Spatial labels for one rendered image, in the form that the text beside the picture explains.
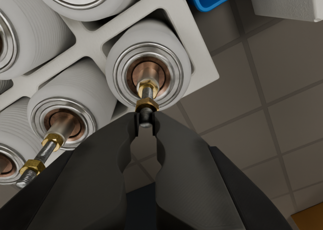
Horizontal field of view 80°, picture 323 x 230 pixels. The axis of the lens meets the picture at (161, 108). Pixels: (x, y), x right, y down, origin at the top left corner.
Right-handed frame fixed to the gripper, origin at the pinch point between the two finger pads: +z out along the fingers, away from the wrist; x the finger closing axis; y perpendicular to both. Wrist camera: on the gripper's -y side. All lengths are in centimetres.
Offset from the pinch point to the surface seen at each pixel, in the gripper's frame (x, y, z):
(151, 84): 0.4, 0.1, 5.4
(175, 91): 2.9, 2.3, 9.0
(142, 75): -0.4, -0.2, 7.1
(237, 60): 20.4, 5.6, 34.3
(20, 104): -20.4, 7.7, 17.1
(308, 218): 57, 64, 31
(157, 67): 1.0, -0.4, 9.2
